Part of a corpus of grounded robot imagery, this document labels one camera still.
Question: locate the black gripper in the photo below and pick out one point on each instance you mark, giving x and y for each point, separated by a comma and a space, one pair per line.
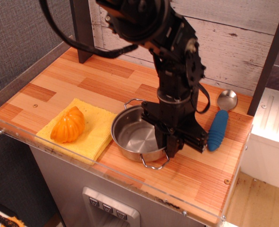
175, 123

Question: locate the stainless steel pot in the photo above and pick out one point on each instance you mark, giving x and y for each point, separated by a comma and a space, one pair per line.
136, 139

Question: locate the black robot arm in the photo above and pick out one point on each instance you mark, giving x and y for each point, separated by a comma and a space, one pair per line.
154, 25

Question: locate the yellow folded towel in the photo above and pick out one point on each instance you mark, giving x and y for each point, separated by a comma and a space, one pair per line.
91, 143

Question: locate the silver dispenser button panel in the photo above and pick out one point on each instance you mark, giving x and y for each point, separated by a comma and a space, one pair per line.
104, 211

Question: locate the orange object bottom left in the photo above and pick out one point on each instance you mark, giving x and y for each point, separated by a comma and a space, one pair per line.
12, 222

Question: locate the clear acrylic left guard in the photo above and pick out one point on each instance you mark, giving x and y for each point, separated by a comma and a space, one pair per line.
24, 78

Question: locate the blue handled metal spoon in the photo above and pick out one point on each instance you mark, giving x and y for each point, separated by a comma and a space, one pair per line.
226, 101

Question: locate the dark right cabinet post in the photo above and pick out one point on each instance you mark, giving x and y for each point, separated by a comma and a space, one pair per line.
265, 74

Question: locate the dark cabinet post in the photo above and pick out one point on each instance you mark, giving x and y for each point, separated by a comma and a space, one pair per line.
265, 74
82, 21

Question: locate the dark left cabinet post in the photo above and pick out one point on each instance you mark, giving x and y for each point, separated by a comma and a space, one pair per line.
82, 21

